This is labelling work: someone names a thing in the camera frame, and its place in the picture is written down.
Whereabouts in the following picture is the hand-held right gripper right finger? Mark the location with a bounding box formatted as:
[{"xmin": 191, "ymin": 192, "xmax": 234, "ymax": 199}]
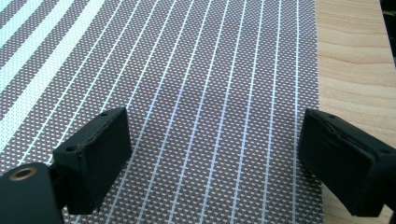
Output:
[{"xmin": 297, "ymin": 107, "xmax": 396, "ymax": 217}]

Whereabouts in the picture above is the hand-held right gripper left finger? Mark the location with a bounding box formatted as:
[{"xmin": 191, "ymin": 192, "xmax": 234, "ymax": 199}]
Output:
[{"xmin": 51, "ymin": 106, "xmax": 134, "ymax": 217}]

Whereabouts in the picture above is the grey white striped placemat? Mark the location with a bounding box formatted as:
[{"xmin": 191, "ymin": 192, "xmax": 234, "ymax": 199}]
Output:
[{"xmin": 0, "ymin": 0, "xmax": 325, "ymax": 224}]

